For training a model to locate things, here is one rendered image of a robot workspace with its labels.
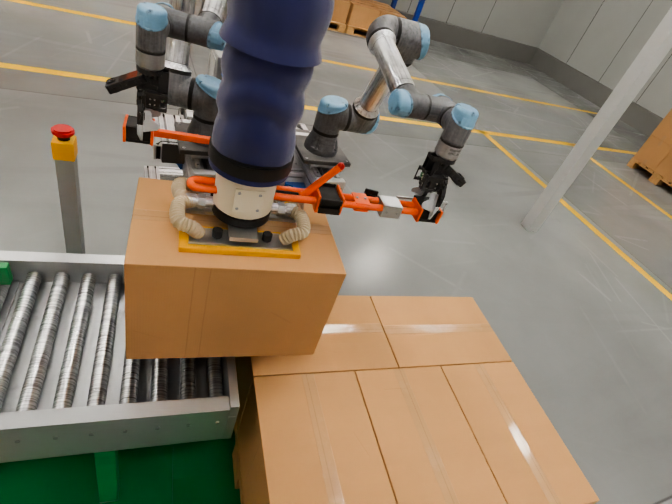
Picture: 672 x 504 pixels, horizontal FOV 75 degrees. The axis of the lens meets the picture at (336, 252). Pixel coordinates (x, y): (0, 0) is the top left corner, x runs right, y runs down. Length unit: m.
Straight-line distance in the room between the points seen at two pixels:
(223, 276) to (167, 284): 0.15
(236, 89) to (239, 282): 0.51
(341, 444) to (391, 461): 0.18
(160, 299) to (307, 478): 0.71
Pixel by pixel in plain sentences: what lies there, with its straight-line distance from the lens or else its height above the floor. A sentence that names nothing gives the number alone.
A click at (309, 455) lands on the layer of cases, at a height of 0.54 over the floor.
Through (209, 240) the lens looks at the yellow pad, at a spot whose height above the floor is 1.10.
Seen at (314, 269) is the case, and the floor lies 1.07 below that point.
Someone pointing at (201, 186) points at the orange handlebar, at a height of 1.21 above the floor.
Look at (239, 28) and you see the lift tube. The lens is 1.04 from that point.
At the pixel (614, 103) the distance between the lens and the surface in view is 4.29.
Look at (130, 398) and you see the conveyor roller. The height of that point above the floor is 0.55.
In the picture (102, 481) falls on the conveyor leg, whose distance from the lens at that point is 1.86.
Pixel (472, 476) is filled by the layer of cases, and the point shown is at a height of 0.54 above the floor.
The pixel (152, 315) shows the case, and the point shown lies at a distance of 1.34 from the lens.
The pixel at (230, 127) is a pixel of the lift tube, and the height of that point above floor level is 1.42.
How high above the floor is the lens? 1.90
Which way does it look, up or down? 38 degrees down
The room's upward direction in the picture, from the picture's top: 21 degrees clockwise
